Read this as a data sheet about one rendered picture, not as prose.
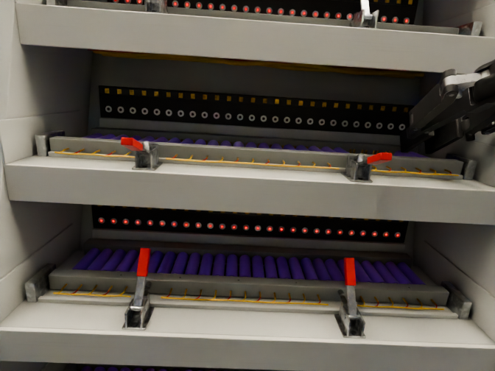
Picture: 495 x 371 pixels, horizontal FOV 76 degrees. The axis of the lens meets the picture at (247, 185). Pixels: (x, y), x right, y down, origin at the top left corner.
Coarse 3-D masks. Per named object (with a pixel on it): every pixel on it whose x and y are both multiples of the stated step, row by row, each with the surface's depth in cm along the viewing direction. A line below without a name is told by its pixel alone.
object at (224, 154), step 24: (72, 144) 42; (96, 144) 42; (120, 144) 42; (168, 144) 42; (192, 144) 43; (336, 168) 42; (384, 168) 43; (408, 168) 44; (432, 168) 44; (456, 168) 44
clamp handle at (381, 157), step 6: (360, 156) 39; (372, 156) 35; (378, 156) 33; (384, 156) 33; (390, 156) 33; (360, 162) 38; (366, 162) 37; (372, 162) 35; (378, 162) 34; (384, 162) 34
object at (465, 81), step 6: (480, 72) 30; (486, 72) 30; (444, 78) 31; (450, 78) 31; (456, 78) 31; (462, 78) 31; (468, 78) 31; (474, 78) 30; (480, 78) 30; (444, 84) 31; (450, 84) 31; (456, 84) 31; (462, 84) 31; (468, 84) 31; (462, 90) 32
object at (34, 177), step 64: (0, 128) 36; (64, 128) 49; (128, 128) 55; (192, 128) 55; (256, 128) 55; (64, 192) 38; (128, 192) 38; (192, 192) 38; (256, 192) 38; (320, 192) 38; (384, 192) 39; (448, 192) 39
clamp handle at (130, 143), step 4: (124, 140) 32; (128, 140) 32; (132, 140) 32; (124, 144) 32; (128, 144) 32; (132, 144) 32; (136, 144) 33; (140, 144) 34; (144, 144) 38; (148, 144) 38; (128, 148) 34; (132, 148) 34; (136, 148) 33; (140, 148) 34; (144, 148) 36; (148, 148) 39; (140, 152) 38; (144, 152) 38; (148, 152) 38
